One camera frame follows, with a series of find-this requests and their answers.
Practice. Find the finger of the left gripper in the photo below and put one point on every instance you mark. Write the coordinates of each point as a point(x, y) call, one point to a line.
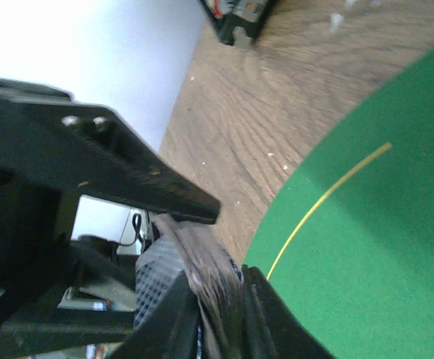
point(87, 148)

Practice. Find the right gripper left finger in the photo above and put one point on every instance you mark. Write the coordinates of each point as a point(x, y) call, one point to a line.
point(171, 330)

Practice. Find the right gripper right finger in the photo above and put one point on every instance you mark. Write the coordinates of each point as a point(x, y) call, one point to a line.
point(270, 330)

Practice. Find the round green poker mat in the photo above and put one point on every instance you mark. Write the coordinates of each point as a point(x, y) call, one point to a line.
point(348, 242)

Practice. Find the black poker chip case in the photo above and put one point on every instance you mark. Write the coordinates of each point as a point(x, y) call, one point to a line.
point(238, 23)

